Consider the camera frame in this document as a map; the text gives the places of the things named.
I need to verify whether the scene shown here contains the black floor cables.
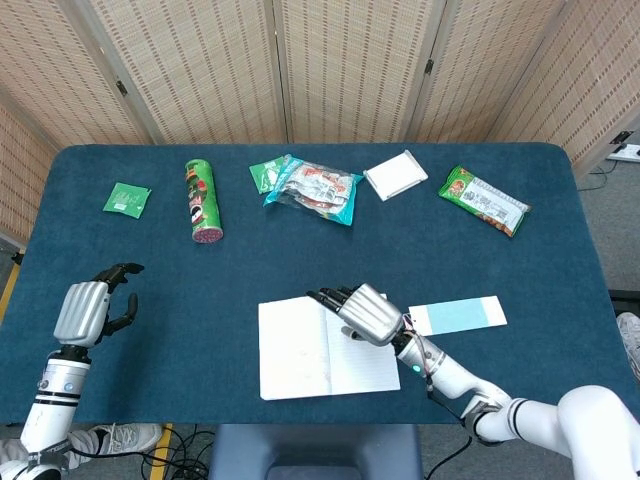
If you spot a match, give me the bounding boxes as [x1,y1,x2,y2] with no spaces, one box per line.
[69,424,216,480]

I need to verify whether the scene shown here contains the white sneaker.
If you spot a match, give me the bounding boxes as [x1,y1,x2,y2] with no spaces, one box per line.
[615,311,640,382]
[92,422,165,455]

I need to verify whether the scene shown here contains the light blue tasselled bookmark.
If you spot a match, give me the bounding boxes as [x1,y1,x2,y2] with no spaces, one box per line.
[402,295,508,337]

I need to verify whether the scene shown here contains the green chips can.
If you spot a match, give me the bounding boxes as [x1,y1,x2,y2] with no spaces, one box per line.
[184,158,224,246]

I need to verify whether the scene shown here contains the white lined notebook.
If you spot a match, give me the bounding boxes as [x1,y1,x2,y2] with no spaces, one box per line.
[257,294,402,401]

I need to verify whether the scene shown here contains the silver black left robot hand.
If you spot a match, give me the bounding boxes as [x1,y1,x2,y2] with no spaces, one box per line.
[52,262,146,349]

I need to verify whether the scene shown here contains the white plastic box lid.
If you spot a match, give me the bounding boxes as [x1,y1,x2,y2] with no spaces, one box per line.
[362,149,429,202]

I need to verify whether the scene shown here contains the small green sachet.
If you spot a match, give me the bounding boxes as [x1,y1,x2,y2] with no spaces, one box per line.
[102,181,152,219]
[248,156,285,195]

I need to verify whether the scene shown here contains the dark blue table surface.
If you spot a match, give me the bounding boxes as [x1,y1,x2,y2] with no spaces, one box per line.
[0,143,626,426]

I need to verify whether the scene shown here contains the teal clear snack bag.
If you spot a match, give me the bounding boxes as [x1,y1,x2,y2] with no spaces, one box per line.
[263,153,365,227]

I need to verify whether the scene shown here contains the green peanut snack packet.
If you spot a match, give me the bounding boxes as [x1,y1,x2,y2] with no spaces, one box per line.
[438,165,532,238]

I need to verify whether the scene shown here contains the woven folding screen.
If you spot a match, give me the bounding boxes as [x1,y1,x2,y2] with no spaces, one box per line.
[0,0,640,246]

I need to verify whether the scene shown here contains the white power strip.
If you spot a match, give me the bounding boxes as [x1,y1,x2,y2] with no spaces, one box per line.
[606,143,640,162]

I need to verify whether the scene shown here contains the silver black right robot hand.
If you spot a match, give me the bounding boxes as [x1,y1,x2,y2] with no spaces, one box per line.
[305,282,405,348]

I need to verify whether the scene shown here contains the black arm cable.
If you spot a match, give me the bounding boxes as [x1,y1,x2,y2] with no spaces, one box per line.
[425,382,475,480]

